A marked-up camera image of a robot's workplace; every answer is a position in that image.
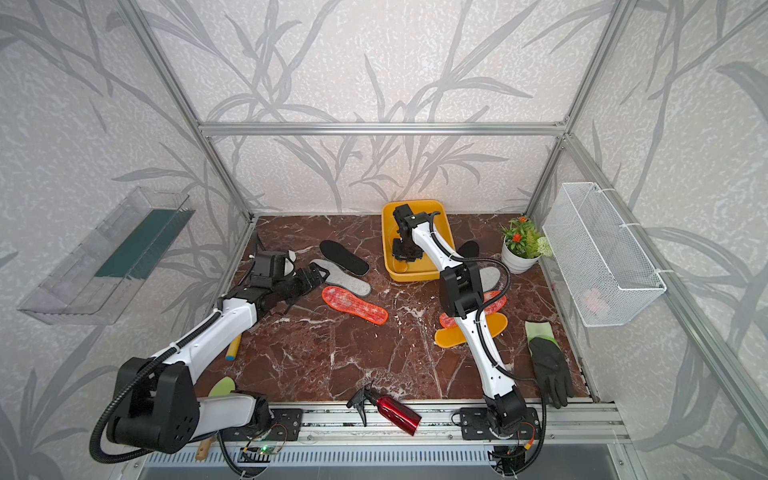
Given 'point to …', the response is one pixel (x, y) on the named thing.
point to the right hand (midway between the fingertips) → (400, 256)
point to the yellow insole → (454, 336)
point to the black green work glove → (551, 363)
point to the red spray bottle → (389, 409)
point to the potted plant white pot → (523, 245)
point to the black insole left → (344, 258)
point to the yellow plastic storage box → (423, 268)
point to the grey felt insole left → (341, 279)
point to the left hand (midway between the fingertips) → (320, 278)
